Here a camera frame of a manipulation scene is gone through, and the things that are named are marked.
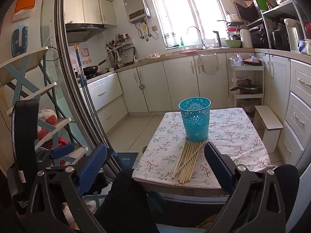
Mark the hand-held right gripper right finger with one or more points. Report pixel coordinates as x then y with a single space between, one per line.
216 165

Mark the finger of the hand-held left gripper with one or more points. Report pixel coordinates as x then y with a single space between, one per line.
63 150

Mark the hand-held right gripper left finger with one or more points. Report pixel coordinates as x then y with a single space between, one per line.
93 165

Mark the bundle of wooden chopsticks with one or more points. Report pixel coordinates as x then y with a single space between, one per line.
188 160

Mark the teal perforated plastic bucket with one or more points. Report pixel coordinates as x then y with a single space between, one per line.
194 126

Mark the red and white plush slipper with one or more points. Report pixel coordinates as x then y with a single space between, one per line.
47 122

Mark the floral tablecloth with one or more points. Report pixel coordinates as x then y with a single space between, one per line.
230 145

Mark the person's left leg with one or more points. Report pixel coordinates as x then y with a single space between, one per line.
126 199

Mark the person's leg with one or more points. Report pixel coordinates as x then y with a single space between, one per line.
288 187
126 199

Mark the yellow patterned slipper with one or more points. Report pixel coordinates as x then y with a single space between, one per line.
210 222
144 149

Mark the white step stool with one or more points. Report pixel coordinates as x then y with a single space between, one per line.
267 119

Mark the person's right leg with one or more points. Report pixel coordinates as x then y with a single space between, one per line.
288 187

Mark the white trolley rack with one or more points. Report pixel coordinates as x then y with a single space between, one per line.
246 96

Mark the blue mop with orange cap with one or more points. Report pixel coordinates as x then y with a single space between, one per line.
80 68

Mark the lidded metal pot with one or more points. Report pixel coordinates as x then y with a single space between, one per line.
250 88

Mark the black wok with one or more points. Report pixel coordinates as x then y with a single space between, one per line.
90 70

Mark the white kitchen base cabinets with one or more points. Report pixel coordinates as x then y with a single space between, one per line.
175 82

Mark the white hanging door bin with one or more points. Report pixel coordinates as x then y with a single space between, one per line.
209 64

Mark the range hood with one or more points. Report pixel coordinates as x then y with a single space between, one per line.
82 31

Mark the beige kitchen countertop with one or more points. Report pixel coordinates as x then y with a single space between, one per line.
170 55

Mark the green bowl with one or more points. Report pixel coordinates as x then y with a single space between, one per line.
232 43

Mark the plate of food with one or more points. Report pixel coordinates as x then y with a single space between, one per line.
153 55

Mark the black water tap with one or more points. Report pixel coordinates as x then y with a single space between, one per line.
218 38

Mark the chrome sink faucet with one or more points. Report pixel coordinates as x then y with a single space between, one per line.
200 36

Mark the white thermos jug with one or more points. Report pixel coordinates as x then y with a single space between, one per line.
246 37

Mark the black toaster oven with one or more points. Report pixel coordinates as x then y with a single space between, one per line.
260 38

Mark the stack of pots and dishes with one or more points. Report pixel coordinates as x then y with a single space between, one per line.
233 26

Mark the blue package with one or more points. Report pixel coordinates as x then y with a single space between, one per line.
305 46

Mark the white electric kettle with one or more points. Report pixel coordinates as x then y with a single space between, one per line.
292 34

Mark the kitchen window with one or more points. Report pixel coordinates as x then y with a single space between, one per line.
179 12

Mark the green box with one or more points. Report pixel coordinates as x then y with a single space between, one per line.
261 3

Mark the white countertop shelf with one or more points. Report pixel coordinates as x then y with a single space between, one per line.
279 9

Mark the red paper wall decoration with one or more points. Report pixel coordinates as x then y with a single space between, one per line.
85 53

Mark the wall utensil rack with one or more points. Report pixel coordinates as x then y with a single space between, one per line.
119 48

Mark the white wall cabinets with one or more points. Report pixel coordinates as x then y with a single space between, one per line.
90 9

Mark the silver wall water heater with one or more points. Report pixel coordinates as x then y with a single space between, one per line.
136 7

